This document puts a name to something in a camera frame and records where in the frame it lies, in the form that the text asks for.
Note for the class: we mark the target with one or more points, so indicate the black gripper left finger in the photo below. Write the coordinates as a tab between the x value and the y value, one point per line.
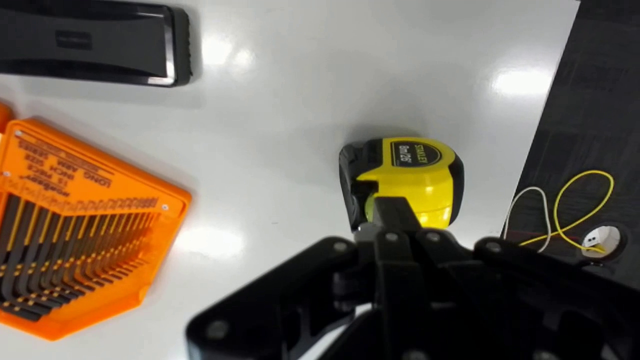
289	308

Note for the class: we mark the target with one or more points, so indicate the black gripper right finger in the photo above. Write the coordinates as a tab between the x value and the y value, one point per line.
529	305

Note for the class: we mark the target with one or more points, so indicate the yellow measuring tape case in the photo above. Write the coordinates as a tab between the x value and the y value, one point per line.
428	175

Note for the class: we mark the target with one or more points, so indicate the orange hex key set case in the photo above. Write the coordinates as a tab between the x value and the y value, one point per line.
82	232

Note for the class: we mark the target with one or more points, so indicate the black rectangular case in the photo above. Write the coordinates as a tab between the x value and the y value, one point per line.
107	40

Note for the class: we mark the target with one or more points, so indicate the white floor outlet plug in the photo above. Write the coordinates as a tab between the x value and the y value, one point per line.
600	243

